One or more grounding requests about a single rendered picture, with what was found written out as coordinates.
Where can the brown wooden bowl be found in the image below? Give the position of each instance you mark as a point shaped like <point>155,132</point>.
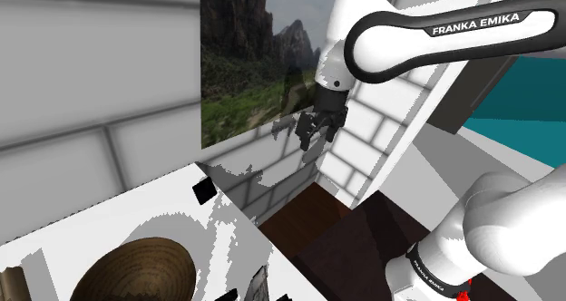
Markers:
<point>141,273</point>

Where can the brown wooden cylinder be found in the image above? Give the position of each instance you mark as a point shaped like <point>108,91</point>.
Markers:
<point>12,287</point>

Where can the grey flat upright object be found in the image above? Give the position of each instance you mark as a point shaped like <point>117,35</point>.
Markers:
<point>258,287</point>

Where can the small black square block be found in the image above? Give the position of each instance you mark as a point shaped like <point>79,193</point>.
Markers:
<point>204,191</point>

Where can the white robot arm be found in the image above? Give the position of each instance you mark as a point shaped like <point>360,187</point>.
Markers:
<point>495,229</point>

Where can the dark robot stand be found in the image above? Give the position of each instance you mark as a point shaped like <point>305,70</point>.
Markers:
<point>353,256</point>

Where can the landscape wall picture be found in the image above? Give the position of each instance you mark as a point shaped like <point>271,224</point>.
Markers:
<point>239,61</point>

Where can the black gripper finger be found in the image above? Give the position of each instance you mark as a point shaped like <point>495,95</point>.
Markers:
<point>337,122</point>
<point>305,130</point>

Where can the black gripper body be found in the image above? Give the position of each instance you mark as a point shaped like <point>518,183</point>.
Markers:
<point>330,100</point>

